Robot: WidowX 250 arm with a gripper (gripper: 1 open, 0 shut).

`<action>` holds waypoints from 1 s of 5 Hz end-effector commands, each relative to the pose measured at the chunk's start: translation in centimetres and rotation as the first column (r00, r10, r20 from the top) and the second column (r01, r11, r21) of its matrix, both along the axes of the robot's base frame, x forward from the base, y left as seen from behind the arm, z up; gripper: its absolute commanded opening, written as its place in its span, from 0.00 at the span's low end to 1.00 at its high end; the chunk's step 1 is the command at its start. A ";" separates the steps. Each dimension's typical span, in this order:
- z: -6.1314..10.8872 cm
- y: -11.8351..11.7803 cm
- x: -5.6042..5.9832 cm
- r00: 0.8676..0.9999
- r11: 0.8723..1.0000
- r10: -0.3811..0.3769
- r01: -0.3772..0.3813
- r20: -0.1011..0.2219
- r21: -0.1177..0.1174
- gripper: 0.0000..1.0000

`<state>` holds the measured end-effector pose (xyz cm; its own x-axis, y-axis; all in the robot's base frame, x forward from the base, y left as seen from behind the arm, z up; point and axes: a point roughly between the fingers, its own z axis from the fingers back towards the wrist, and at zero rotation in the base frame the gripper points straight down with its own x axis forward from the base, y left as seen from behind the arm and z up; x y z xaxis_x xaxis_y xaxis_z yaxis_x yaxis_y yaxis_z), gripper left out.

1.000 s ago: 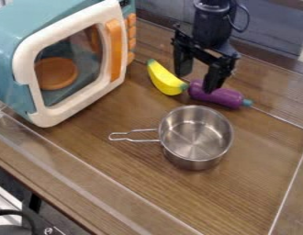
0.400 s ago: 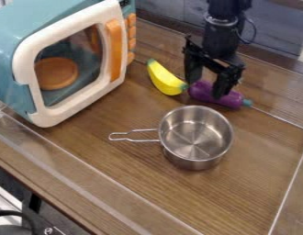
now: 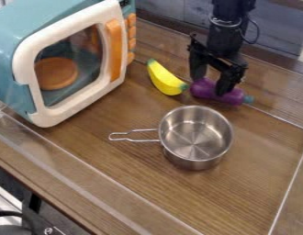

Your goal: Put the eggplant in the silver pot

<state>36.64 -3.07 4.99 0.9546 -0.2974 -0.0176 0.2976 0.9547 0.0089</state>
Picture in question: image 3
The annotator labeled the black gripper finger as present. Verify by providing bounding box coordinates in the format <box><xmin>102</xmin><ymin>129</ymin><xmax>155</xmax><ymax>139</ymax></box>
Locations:
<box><xmin>216</xmin><ymin>65</ymin><xmax>245</xmax><ymax>96</ymax></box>
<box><xmin>189</xmin><ymin>50</ymin><xmax>208</xmax><ymax>81</ymax></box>

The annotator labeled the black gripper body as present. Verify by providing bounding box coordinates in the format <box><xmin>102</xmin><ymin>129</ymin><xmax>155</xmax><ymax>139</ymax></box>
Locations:
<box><xmin>188</xmin><ymin>33</ymin><xmax>248</xmax><ymax>72</ymax></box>

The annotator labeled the purple toy eggplant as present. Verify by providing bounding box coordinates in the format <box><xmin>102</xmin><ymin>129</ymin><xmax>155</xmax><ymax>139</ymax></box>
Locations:
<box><xmin>189</xmin><ymin>78</ymin><xmax>253</xmax><ymax>106</ymax></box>

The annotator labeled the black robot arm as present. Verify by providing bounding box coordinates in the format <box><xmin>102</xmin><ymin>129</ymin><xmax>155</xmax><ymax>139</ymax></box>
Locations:
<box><xmin>188</xmin><ymin>0</ymin><xmax>260</xmax><ymax>96</ymax></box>

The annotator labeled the yellow toy banana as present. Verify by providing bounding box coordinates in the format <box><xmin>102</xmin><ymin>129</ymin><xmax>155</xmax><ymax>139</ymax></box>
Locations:
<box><xmin>147</xmin><ymin>59</ymin><xmax>189</xmax><ymax>95</ymax></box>

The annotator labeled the blue toy microwave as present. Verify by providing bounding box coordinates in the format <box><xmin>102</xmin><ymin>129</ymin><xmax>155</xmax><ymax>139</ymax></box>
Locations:
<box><xmin>0</xmin><ymin>0</ymin><xmax>136</xmax><ymax>128</ymax></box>

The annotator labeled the orange microwave turntable plate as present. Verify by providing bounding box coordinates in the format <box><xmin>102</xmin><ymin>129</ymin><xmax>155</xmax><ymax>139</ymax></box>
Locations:
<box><xmin>34</xmin><ymin>57</ymin><xmax>78</xmax><ymax>90</ymax></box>

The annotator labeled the silver pot with handle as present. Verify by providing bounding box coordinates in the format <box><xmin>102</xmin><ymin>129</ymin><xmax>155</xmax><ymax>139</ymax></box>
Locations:
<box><xmin>109</xmin><ymin>105</ymin><xmax>235</xmax><ymax>171</ymax></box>

